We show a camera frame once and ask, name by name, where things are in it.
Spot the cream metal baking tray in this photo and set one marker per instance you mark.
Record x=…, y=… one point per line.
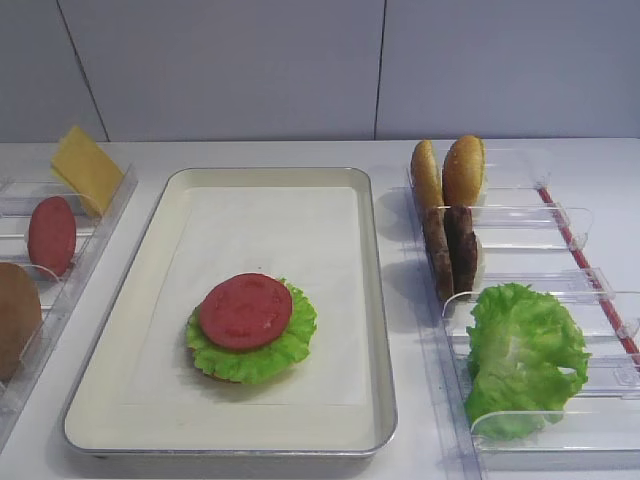
x=100, y=420

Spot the left bun half in rack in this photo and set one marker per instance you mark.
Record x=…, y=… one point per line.
x=426, y=176

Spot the white parchment paper sheet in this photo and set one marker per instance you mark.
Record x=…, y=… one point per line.
x=308, y=236

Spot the right bun half in rack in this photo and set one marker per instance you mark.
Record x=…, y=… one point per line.
x=463, y=171

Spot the bun half in rack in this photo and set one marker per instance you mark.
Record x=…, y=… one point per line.
x=463, y=171
x=426, y=176

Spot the clear acrylic left rack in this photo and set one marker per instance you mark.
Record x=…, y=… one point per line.
x=58, y=295

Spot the right brown meat patty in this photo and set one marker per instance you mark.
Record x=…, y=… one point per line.
x=462, y=245

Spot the red tomato slice in rack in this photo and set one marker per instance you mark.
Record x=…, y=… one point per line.
x=52, y=236

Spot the red rod on right rack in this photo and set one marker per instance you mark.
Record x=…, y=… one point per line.
x=597, y=283

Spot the yellow cheese slice back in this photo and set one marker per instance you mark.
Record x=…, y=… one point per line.
x=59, y=176

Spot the clear acrylic right rack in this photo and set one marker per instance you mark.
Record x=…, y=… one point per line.
x=519, y=242

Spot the brown bun in left rack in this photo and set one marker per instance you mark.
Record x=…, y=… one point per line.
x=20, y=315

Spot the yellow cheese slice front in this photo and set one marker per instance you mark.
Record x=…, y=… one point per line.
x=93, y=174

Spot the left brown meat patty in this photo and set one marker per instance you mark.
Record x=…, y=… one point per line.
x=437, y=248

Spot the green lettuce leaf in rack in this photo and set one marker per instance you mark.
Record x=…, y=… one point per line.
x=528, y=358

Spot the yellow cheese slice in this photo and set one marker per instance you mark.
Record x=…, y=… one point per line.
x=59, y=176
x=93, y=174

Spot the clear acrylic rack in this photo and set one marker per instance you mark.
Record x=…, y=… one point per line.
x=58, y=295
x=519, y=242

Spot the red tomato slice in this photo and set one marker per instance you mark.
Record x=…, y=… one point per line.
x=52, y=236
x=245, y=312

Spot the green lettuce leaf on tray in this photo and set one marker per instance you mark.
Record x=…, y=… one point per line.
x=261, y=364

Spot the brown meat patty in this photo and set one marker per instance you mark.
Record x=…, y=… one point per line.
x=462, y=245
x=437, y=248

